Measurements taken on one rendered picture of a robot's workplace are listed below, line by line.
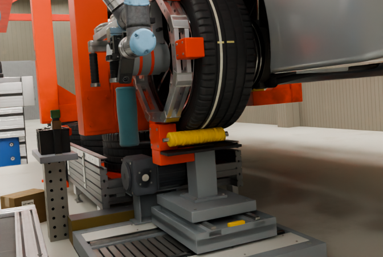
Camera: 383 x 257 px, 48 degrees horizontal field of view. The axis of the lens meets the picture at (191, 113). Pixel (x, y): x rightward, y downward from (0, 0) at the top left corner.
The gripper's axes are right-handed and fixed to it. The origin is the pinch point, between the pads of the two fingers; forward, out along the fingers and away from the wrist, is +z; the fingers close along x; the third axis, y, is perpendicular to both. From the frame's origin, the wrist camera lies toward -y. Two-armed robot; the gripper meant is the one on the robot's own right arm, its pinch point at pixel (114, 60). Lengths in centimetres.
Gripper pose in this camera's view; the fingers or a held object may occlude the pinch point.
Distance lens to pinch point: 163.7
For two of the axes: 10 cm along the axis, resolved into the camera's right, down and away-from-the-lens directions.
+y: -0.7, -10.0, -0.4
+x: -9.0, 0.8, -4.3
